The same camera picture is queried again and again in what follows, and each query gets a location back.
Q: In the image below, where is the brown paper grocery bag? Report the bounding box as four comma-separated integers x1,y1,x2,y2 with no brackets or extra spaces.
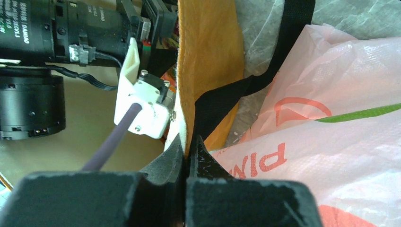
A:
0,0,316,189

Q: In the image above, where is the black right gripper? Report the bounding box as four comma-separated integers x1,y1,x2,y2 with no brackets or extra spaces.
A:
53,0,177,66

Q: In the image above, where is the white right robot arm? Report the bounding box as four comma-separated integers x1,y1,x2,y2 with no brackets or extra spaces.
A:
0,0,178,140

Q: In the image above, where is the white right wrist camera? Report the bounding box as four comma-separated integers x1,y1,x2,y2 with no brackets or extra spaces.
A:
113,38,175,139

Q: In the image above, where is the pink plastic bag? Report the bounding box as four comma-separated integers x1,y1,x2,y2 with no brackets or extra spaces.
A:
212,24,401,227

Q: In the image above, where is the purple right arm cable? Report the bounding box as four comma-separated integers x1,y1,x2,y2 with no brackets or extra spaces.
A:
80,103,143,172

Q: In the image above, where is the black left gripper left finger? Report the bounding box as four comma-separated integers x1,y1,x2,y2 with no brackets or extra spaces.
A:
0,136,184,227

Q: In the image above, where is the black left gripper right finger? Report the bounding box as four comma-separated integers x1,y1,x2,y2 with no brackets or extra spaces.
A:
185,137,323,227

